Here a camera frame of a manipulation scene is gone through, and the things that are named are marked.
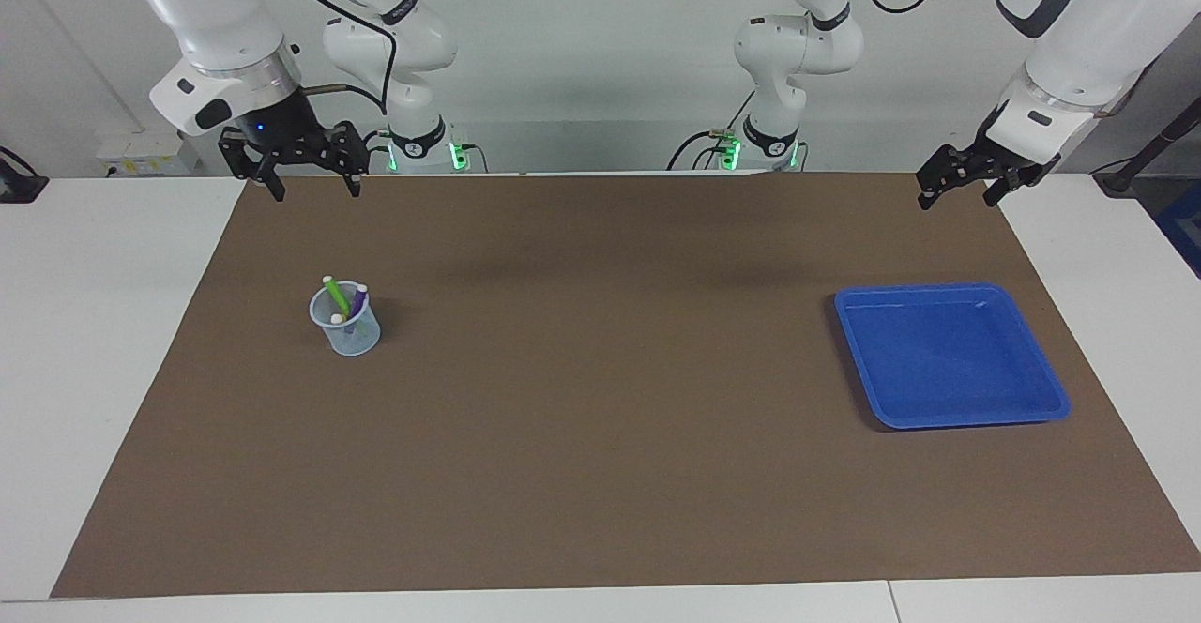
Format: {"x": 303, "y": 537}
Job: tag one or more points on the brown table mat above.
{"x": 600, "y": 417}

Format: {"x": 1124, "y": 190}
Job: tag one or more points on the black stand pole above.
{"x": 1149, "y": 149}

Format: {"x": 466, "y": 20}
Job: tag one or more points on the blue box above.
{"x": 1184, "y": 238}

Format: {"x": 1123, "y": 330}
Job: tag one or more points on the green pen white cap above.
{"x": 336, "y": 296}

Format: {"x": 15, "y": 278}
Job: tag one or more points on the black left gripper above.
{"x": 985, "y": 159}

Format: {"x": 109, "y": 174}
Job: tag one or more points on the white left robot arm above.
{"x": 1088, "y": 41}

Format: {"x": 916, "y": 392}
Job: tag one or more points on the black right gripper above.
{"x": 281, "y": 126}

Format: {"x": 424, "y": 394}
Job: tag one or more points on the white power strip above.
{"x": 141, "y": 149}

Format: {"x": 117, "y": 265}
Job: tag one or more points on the purple pen white cap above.
{"x": 359, "y": 299}

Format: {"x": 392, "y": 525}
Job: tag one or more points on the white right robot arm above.
{"x": 216, "y": 13}

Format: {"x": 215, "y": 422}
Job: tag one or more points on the black clamp mount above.
{"x": 19, "y": 182}

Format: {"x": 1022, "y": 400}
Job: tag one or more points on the clear plastic cup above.
{"x": 355, "y": 340}

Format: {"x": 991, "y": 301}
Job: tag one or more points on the blue plastic tray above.
{"x": 948, "y": 360}

